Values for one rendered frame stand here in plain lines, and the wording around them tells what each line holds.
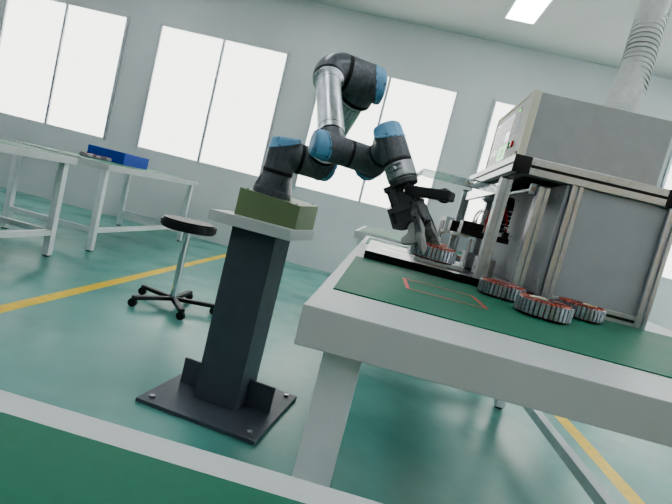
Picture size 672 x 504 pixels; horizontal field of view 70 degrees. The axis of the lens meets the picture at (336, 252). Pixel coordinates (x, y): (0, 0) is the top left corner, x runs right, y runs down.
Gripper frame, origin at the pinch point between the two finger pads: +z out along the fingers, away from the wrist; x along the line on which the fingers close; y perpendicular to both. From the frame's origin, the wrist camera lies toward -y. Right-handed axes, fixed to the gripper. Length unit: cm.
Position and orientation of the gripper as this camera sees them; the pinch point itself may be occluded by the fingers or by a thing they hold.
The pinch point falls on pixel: (434, 254)
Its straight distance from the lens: 119.7
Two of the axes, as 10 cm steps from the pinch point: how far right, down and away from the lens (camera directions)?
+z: 2.6, 9.5, -1.5
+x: -4.8, -0.1, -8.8
